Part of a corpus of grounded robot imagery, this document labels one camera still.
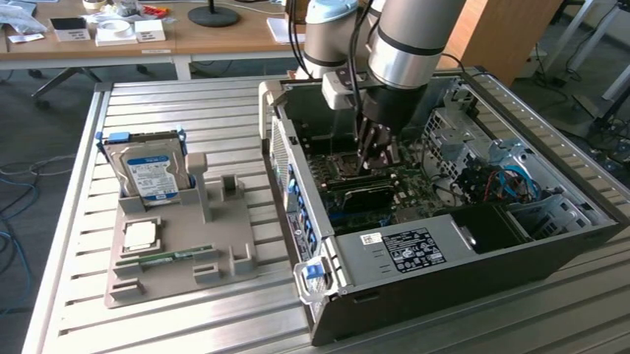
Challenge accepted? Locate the red wire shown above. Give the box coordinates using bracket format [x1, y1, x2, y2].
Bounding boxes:
[480, 176, 499, 203]

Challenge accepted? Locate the white tape roll on box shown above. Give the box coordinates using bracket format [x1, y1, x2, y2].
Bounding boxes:
[95, 19, 140, 48]

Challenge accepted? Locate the plain white box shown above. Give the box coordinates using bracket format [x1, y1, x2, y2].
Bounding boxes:
[133, 18, 165, 44]

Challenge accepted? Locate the green motherboard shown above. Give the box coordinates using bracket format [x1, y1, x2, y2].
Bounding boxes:
[307, 142, 468, 237]

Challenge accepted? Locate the black cable behind case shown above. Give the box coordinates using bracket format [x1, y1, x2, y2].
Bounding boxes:
[439, 52, 486, 79]

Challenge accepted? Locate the wooden desk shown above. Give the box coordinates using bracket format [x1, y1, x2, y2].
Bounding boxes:
[0, 0, 309, 72]

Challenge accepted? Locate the grey power supply unit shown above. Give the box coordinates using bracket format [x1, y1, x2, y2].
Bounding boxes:
[329, 216, 476, 291]

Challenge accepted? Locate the open black PC case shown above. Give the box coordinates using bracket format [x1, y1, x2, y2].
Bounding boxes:
[257, 66, 630, 347]

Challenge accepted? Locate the black round lamp base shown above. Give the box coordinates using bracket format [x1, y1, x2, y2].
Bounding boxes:
[187, 0, 241, 28]

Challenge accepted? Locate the white desk frame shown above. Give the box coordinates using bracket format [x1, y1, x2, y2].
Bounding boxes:
[538, 0, 630, 100]

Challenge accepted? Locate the CPU socket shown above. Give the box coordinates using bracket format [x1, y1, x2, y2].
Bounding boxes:
[332, 153, 368, 180]

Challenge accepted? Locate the green RAM stick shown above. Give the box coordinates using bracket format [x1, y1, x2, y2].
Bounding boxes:
[116, 245, 219, 266]

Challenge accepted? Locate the grey parts rack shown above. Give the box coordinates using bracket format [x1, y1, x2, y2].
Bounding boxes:
[104, 153, 260, 310]

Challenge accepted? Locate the blue case latch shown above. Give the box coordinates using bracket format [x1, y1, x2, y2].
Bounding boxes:
[303, 263, 321, 293]

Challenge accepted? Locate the white box with black top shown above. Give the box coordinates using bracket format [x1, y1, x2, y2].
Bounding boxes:
[50, 17, 91, 43]

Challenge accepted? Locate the blue floor cable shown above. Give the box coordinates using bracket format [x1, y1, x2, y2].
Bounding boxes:
[0, 176, 38, 316]

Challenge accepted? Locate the blue wire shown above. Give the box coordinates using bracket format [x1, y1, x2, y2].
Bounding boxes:
[495, 166, 543, 204]

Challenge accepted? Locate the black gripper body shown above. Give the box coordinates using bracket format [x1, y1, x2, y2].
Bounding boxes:
[361, 83, 430, 131]

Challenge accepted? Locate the hard disk in blue caddy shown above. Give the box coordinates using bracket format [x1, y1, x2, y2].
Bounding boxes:
[95, 125, 192, 203]

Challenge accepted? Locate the silver disk bay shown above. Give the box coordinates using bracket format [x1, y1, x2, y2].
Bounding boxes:
[506, 197, 594, 241]

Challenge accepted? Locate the silver CPU chip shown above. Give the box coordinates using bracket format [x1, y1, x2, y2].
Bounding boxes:
[121, 221, 163, 254]

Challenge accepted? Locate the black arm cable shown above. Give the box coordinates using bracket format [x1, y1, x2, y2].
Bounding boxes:
[345, 0, 378, 111]

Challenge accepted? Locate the white paper stack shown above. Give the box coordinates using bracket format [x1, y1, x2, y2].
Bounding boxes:
[265, 16, 309, 46]

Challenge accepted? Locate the clear plastic bag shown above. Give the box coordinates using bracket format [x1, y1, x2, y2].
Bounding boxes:
[0, 0, 49, 35]

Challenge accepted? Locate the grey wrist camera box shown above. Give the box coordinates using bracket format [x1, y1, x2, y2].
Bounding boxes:
[320, 71, 369, 111]

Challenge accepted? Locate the wooden cabinet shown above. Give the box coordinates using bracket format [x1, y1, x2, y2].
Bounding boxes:
[436, 0, 563, 86]

